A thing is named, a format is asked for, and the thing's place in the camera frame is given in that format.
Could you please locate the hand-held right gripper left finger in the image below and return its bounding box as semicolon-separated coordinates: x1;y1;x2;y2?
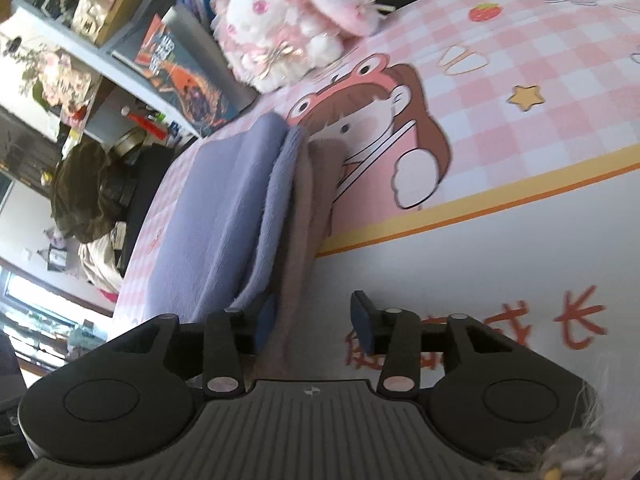
107;294;277;398

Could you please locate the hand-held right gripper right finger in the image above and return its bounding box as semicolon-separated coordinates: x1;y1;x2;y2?
350;290;516;397

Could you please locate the purple and brown sweater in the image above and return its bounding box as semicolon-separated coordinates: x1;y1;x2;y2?
129;111;351;382

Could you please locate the cream garment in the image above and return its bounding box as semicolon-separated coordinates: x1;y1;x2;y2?
77;232;127;295

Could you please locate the olive brown garment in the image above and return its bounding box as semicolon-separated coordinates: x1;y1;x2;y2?
50;140;137;244

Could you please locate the window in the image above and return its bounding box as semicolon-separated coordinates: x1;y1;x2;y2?
0;265;117;373

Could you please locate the round metal tin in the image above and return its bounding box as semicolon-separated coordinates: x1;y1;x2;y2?
111;127;147;162

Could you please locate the red tube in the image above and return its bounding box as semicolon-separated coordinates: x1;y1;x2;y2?
125;109;169;142

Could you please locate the pink checked printed blanket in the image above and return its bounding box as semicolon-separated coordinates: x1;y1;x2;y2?
112;0;640;411

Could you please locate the large book with orange figure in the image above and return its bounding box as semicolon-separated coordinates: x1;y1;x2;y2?
134;7;257;139

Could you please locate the white shelf unit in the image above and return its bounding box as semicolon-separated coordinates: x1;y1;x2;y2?
10;0;203;142

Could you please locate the pink and white plush toy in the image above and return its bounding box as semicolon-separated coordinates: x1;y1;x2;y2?
210;0;396;94

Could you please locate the floral poster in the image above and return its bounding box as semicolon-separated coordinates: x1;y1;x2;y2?
0;30;103;143

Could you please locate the wooden bookshelf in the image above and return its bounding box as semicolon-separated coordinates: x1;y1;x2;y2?
95;0;211;48

